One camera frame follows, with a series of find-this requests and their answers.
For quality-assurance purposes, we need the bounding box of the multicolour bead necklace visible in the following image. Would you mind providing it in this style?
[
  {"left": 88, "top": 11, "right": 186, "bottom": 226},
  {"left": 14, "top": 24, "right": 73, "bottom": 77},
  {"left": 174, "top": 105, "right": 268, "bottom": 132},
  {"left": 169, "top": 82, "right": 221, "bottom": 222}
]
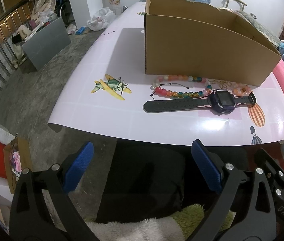
[{"left": 151, "top": 75, "right": 213, "bottom": 100}]

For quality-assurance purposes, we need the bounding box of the pile of clothes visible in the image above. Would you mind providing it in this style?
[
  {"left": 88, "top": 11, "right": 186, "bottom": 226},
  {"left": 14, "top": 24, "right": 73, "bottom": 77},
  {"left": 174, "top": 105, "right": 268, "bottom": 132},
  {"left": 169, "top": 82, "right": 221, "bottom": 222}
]
[{"left": 31, "top": 0, "right": 56, "bottom": 25}]

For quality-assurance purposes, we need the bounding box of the white plastic bag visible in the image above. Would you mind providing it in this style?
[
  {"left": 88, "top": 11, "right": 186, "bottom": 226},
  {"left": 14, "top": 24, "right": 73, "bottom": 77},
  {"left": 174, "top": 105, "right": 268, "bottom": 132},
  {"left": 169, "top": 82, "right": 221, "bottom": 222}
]
[{"left": 86, "top": 8, "right": 116, "bottom": 32}]

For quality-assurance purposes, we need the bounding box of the grey green pillow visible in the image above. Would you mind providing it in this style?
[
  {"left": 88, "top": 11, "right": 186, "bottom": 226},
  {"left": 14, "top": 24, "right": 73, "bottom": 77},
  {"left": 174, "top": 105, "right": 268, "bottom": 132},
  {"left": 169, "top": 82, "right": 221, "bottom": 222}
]
[{"left": 234, "top": 10, "right": 281, "bottom": 47}]

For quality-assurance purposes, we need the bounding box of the orange bead bracelet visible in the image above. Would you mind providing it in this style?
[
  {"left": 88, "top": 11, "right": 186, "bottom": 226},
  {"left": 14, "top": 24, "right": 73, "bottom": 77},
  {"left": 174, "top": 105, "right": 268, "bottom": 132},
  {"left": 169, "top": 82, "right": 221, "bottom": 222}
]
[{"left": 232, "top": 85, "right": 253, "bottom": 96}]

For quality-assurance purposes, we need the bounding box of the grey metal cabinet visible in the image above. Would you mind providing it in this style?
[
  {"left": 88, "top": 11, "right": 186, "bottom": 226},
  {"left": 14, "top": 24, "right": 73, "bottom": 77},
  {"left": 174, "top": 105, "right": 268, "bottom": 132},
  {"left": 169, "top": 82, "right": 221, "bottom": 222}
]
[{"left": 22, "top": 17, "right": 71, "bottom": 71}]

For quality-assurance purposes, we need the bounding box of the brown paper bag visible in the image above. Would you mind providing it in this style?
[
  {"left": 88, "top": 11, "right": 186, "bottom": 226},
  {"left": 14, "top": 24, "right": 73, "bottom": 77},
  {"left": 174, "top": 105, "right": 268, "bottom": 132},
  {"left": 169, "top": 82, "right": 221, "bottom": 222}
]
[{"left": 3, "top": 137, "right": 33, "bottom": 194}]

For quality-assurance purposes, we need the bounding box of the white fluffy rug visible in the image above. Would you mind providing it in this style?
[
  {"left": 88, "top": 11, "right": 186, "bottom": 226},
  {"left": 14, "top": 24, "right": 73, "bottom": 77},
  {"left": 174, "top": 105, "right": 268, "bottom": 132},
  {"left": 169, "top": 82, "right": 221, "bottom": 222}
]
[{"left": 85, "top": 203, "right": 236, "bottom": 241}]

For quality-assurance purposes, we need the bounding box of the gold butterfly pendant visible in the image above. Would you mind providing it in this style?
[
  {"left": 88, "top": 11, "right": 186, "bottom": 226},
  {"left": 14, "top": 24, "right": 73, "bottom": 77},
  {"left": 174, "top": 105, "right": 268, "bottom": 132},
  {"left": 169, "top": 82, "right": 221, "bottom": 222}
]
[{"left": 212, "top": 80, "right": 233, "bottom": 89}]

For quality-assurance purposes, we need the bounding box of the wooden chair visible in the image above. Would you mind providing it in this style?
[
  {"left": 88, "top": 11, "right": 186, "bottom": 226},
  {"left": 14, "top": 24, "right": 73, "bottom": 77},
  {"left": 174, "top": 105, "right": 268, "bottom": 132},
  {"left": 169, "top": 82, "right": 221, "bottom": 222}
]
[{"left": 221, "top": 0, "right": 248, "bottom": 11}]

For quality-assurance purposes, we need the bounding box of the black purple smartwatch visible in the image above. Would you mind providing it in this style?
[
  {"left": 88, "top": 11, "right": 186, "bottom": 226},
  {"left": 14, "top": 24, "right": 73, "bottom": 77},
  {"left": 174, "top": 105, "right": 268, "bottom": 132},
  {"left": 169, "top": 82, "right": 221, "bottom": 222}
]
[{"left": 143, "top": 89, "right": 256, "bottom": 115}]

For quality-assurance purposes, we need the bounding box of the brown cardboard box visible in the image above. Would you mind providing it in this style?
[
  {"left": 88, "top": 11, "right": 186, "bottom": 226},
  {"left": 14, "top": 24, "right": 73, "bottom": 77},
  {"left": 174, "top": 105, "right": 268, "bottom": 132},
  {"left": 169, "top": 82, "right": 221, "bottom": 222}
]
[{"left": 144, "top": 0, "right": 281, "bottom": 87}]

